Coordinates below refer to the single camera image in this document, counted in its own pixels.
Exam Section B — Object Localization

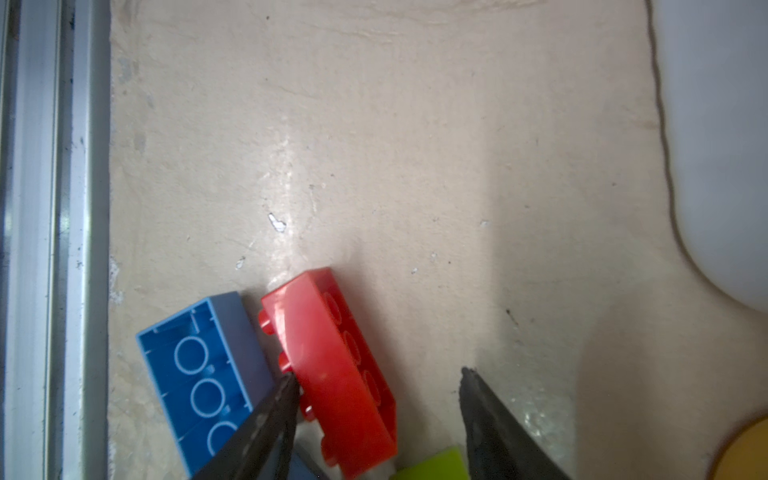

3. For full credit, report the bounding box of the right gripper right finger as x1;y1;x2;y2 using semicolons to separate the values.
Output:
459;367;568;480

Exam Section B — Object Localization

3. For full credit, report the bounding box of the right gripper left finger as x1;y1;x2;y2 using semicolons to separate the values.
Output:
193;372;300;480

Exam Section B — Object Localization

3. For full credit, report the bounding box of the blue diagonal brick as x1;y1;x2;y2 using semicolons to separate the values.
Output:
287;442;329;480

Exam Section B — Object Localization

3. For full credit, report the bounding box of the red long brick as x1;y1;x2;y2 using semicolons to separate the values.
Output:
258;268;398;479

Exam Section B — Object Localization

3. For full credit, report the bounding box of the green brick lower right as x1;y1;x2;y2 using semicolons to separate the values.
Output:
390;447;470;480

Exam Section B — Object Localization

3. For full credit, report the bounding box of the yellow plastic bin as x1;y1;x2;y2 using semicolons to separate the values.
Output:
708;416;768;480

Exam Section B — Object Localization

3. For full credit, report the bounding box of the near white plastic bin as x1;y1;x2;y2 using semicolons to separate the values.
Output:
649;1;767;312

